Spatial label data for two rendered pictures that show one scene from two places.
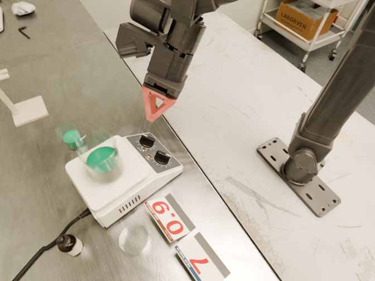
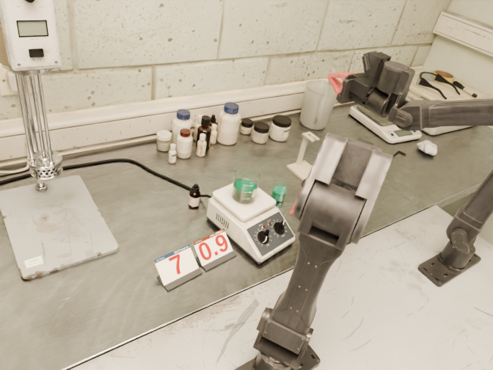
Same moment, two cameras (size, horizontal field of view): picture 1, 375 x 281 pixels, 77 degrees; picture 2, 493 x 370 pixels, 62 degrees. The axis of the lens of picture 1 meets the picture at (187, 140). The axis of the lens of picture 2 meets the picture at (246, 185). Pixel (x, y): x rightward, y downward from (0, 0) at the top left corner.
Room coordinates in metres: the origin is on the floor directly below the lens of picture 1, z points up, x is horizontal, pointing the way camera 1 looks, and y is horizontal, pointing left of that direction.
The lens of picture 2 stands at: (0.10, -0.64, 1.61)
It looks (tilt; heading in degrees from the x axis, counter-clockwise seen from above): 36 degrees down; 82
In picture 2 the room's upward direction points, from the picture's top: 12 degrees clockwise
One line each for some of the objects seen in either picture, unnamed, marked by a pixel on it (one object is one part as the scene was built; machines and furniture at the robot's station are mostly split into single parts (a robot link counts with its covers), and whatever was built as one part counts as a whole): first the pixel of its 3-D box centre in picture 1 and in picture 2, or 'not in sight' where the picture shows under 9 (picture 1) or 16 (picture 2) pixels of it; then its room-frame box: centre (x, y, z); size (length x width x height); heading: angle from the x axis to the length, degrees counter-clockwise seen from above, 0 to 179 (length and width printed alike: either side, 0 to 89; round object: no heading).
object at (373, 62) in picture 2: not in sight; (369, 72); (0.48, 0.34, 1.28); 0.07 x 0.06 x 0.11; 35
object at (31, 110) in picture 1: (17, 93); (308, 154); (0.42, 0.43, 0.96); 0.08 x 0.08 x 0.13; 35
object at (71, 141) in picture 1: (71, 136); (279, 189); (0.32, 0.27, 0.93); 0.04 x 0.04 x 0.06
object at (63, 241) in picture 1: (67, 243); (194, 194); (0.09, 0.20, 0.93); 0.03 x 0.03 x 0.07
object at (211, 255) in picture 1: (202, 260); (178, 266); (0.07, -0.04, 0.92); 0.09 x 0.06 x 0.04; 40
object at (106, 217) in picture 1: (124, 173); (249, 217); (0.23, 0.13, 0.94); 0.22 x 0.13 x 0.08; 133
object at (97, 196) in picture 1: (107, 169); (244, 198); (0.21, 0.15, 0.98); 0.12 x 0.12 x 0.01; 43
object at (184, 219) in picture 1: (169, 215); (215, 249); (0.15, 0.03, 0.92); 0.09 x 0.06 x 0.04; 40
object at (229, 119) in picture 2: not in sight; (229, 122); (0.17, 0.56, 0.96); 0.07 x 0.07 x 0.13
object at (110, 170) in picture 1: (102, 161); (244, 185); (0.21, 0.14, 1.03); 0.07 x 0.06 x 0.08; 2
